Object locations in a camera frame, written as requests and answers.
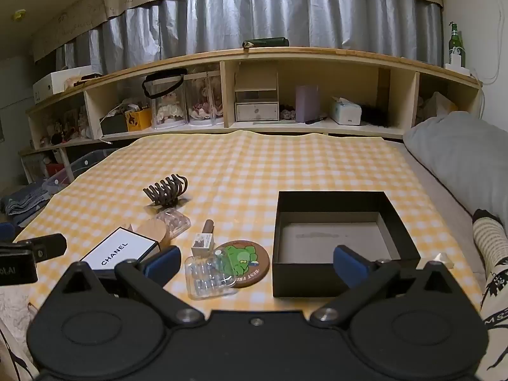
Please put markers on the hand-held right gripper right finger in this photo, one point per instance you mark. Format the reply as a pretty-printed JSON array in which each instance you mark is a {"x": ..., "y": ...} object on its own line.
[{"x": 349, "y": 264}]

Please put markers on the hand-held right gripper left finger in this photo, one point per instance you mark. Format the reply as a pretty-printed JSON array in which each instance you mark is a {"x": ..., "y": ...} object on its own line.
[{"x": 162, "y": 264}]

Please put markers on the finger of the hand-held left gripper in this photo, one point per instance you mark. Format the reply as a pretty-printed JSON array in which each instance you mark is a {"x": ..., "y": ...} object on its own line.
[
  {"x": 47, "y": 246},
  {"x": 6, "y": 232}
]

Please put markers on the clear case with pink pieces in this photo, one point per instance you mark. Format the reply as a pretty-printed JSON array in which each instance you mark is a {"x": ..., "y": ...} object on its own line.
[{"x": 172, "y": 222}]

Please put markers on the black cardboard box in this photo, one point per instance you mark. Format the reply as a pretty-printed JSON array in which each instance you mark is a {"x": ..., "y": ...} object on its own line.
[{"x": 309, "y": 281}]

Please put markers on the clear case with blue pieces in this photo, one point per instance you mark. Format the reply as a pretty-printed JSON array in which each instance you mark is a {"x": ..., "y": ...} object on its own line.
[{"x": 206, "y": 278}]

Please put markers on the white box with black edge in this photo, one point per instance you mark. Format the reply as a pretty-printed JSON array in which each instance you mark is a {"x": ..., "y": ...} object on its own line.
[{"x": 119, "y": 250}]

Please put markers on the brown lipstick tube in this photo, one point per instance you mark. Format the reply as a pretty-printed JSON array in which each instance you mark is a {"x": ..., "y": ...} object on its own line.
[{"x": 203, "y": 242}]

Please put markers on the tan wooden block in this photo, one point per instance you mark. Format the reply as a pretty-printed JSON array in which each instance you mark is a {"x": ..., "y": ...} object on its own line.
[{"x": 133, "y": 228}]

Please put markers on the round green cartoon coaster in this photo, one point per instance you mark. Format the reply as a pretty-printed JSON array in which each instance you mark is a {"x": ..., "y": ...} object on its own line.
[{"x": 248, "y": 264}]

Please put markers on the folded blue jeans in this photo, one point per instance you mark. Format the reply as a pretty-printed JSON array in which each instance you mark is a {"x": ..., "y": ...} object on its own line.
[{"x": 24, "y": 204}]

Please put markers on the round wooden lid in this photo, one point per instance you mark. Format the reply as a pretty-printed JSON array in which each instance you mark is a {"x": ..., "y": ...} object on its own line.
[{"x": 153, "y": 231}]

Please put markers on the white printed cloth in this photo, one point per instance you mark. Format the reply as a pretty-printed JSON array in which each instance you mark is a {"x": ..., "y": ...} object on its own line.
[
  {"x": 496, "y": 309},
  {"x": 14, "y": 325}
]

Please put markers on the brown hair claw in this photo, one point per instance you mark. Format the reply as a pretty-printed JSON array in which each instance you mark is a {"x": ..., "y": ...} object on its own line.
[{"x": 162, "y": 194}]

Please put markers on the clear plastic storage bin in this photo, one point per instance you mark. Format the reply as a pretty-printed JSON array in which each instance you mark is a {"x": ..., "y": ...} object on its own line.
[{"x": 59, "y": 176}]

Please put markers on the white ribbon strip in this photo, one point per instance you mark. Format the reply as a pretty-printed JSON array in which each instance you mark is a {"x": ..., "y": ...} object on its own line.
[{"x": 442, "y": 260}]

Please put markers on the cluster of small figurines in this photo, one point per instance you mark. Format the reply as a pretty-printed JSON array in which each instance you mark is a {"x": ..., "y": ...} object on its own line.
[{"x": 63, "y": 127}]

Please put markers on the yellow checked tablecloth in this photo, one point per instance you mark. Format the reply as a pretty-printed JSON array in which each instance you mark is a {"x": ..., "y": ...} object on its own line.
[{"x": 238, "y": 166}]

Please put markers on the black storage box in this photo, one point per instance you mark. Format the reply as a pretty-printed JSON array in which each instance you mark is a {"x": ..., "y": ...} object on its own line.
[{"x": 113, "y": 125}]

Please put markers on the person's striped sock foot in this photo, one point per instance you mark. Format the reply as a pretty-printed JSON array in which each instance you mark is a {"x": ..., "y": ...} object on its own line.
[{"x": 490, "y": 234}]

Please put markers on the yellow box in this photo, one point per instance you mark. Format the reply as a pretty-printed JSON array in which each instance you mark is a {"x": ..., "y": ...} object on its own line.
[{"x": 139, "y": 121}]

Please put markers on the white tissue box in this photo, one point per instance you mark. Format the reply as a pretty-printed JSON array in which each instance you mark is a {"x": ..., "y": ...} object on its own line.
[{"x": 345, "y": 113}]

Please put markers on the grey pillow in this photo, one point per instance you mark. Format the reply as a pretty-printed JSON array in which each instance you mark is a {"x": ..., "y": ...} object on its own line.
[{"x": 456, "y": 154}]

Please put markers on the large white box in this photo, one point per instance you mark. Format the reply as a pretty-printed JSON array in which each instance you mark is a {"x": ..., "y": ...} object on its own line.
[{"x": 55, "y": 83}]

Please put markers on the white drawer organizer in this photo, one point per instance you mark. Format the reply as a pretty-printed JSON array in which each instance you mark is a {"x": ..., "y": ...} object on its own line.
[{"x": 256, "y": 111}]

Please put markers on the white bag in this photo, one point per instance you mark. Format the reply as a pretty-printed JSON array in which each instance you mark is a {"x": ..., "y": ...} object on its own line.
[{"x": 436, "y": 105}]

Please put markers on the black headband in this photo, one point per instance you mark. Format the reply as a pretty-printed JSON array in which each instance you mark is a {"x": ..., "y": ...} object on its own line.
[{"x": 166, "y": 72}]

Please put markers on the long wooden shelf unit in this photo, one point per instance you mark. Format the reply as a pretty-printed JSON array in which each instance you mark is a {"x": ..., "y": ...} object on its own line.
[{"x": 301, "y": 53}]

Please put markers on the yellow ceiling fixture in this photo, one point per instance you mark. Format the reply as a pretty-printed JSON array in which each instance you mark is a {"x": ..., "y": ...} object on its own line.
[{"x": 18, "y": 14}]

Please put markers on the white flat box under bottle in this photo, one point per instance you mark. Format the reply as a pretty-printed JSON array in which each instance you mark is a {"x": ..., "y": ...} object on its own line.
[{"x": 460, "y": 69}]

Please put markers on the dark green lying bottle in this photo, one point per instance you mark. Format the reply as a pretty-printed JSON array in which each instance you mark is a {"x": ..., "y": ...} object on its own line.
[{"x": 270, "y": 42}]

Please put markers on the green standing bottle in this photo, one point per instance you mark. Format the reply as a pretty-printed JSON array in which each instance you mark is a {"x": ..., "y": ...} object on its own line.
[{"x": 456, "y": 45}]

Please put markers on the silver curtain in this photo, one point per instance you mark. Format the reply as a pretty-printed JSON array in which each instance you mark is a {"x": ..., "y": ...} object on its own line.
[{"x": 278, "y": 12}]

